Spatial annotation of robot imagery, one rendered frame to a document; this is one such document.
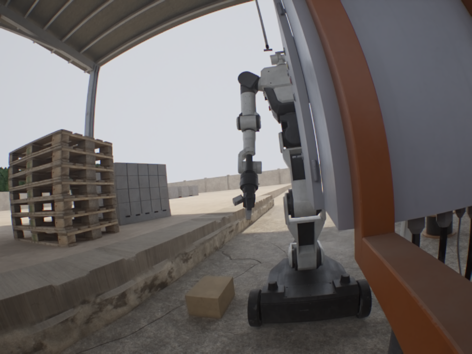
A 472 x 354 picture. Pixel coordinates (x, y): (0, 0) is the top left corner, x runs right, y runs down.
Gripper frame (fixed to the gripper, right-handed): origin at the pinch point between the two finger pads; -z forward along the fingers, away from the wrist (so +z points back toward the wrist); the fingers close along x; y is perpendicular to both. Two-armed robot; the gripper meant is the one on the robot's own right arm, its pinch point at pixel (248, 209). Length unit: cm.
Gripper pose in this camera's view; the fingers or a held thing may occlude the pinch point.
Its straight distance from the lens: 99.2
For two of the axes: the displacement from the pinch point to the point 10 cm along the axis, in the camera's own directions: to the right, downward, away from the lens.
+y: 10.0, 0.3, -0.3
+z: 0.4, -8.4, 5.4
